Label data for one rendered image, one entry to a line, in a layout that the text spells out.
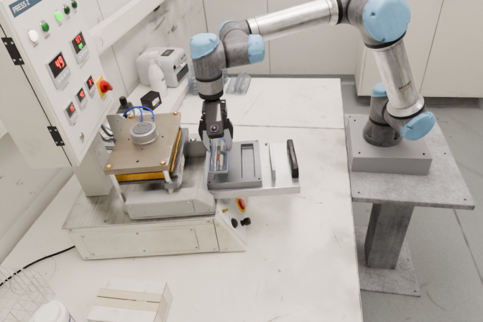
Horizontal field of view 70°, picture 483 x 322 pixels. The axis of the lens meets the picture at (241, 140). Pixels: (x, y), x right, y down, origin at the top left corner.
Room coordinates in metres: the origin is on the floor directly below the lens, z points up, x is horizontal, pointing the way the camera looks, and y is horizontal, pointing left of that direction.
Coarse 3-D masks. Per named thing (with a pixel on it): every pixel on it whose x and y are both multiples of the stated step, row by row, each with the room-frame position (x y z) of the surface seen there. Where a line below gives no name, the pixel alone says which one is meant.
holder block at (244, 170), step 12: (240, 144) 0.93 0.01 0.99; (252, 144) 0.93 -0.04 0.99; (240, 156) 0.87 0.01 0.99; (252, 156) 0.88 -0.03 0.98; (228, 168) 0.81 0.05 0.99; (240, 168) 0.81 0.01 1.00; (252, 168) 0.82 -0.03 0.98; (216, 180) 0.76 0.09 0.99; (228, 180) 0.76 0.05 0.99; (240, 180) 0.75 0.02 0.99; (252, 180) 0.75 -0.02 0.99
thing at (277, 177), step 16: (272, 144) 0.94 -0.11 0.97; (208, 160) 0.89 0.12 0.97; (272, 160) 0.81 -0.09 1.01; (288, 160) 0.85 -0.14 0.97; (272, 176) 0.77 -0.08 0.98; (288, 176) 0.78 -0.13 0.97; (208, 192) 0.74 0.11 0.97; (224, 192) 0.74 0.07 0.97; (240, 192) 0.74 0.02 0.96; (256, 192) 0.74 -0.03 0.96; (272, 192) 0.73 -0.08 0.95; (288, 192) 0.73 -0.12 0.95
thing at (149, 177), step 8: (176, 144) 0.88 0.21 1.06; (176, 152) 0.84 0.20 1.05; (120, 176) 0.76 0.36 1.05; (128, 176) 0.76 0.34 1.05; (136, 176) 0.76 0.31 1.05; (144, 176) 0.76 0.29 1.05; (152, 176) 0.76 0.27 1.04; (160, 176) 0.76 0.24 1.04; (120, 184) 0.76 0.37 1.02; (128, 184) 0.76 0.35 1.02
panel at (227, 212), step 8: (232, 200) 0.82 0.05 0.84; (216, 208) 0.72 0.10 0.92; (224, 208) 0.75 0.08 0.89; (232, 208) 0.78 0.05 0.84; (240, 208) 0.82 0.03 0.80; (224, 216) 0.72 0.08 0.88; (232, 216) 0.75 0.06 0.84; (240, 216) 0.79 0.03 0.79; (232, 224) 0.72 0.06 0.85; (240, 224) 0.75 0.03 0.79; (240, 232) 0.72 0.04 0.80
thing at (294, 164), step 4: (288, 140) 0.90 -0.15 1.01; (292, 140) 0.90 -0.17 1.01; (288, 144) 0.88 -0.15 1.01; (292, 144) 0.88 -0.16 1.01; (288, 148) 0.87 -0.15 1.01; (292, 148) 0.86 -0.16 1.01; (288, 152) 0.86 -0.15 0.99; (292, 152) 0.84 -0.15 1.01; (292, 156) 0.82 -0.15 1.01; (292, 160) 0.80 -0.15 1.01; (296, 160) 0.80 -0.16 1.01; (292, 164) 0.79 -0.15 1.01; (296, 164) 0.78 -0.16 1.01; (292, 168) 0.77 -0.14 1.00; (296, 168) 0.77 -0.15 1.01; (292, 172) 0.77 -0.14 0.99; (296, 172) 0.76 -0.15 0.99; (292, 176) 0.77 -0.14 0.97; (296, 176) 0.76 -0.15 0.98
